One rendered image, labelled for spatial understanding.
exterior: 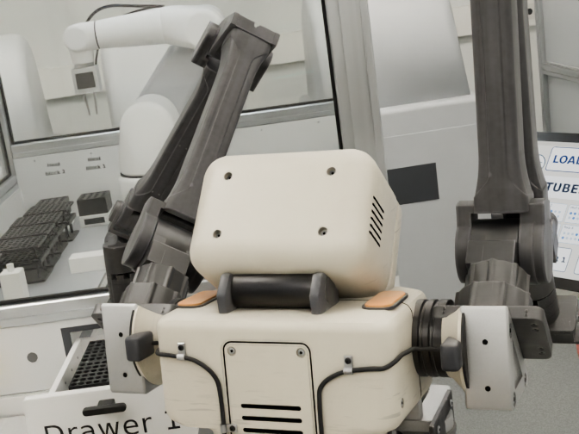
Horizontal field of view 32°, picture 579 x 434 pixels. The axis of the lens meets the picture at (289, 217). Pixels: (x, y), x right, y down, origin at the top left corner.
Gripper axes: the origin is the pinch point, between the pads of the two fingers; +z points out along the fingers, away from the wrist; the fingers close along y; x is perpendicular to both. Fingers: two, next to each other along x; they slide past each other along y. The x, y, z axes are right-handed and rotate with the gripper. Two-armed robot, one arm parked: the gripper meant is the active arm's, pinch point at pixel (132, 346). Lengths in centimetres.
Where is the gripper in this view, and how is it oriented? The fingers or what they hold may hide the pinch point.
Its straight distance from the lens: 185.3
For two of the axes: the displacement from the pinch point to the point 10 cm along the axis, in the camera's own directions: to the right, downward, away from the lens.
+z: 0.8, 9.6, 2.6
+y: 0.0, 2.6, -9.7
